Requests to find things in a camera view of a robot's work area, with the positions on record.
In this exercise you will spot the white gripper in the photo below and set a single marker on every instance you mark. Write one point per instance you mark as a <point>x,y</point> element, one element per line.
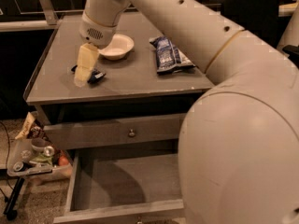
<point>97,33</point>

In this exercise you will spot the dark blue rxbar wrapper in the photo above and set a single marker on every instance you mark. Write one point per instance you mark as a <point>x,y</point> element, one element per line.
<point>95,75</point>

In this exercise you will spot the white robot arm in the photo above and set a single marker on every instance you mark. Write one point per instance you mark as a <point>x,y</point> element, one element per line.
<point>238,148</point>

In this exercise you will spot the grey wooden drawer cabinet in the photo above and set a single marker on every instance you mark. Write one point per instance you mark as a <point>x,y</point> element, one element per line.
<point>131,87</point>

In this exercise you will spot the round metal drawer knob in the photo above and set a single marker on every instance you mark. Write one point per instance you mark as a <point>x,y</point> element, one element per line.
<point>131,133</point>

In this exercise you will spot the grey top drawer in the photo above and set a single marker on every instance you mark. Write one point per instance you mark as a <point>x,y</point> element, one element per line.
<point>110,132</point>

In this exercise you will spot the open grey middle drawer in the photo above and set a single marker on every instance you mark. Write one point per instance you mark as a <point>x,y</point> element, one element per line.
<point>124,184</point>

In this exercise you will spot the white paper bowl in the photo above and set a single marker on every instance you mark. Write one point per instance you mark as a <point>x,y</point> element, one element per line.
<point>119,46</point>

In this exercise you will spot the metal railing bar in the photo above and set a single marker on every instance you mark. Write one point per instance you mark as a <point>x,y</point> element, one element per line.
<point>13,26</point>

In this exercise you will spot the blue white chip bag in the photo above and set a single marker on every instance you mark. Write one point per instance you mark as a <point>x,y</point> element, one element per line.
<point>169,59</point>

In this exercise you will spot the yellow snack bag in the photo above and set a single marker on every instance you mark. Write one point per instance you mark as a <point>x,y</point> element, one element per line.
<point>28,122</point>

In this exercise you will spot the silver can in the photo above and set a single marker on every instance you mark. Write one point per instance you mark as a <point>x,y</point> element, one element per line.
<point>49,151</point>

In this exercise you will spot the red apple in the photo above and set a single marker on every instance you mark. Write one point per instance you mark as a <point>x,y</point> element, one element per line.
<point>63,160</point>

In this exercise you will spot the clear plastic bin of items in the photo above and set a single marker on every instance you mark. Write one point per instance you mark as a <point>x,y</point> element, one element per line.
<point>28,161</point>

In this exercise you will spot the black office chair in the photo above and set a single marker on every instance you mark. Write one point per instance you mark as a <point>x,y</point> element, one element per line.
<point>276,25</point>

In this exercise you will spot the black folding stand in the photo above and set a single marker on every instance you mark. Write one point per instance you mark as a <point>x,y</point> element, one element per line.
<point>9,211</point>

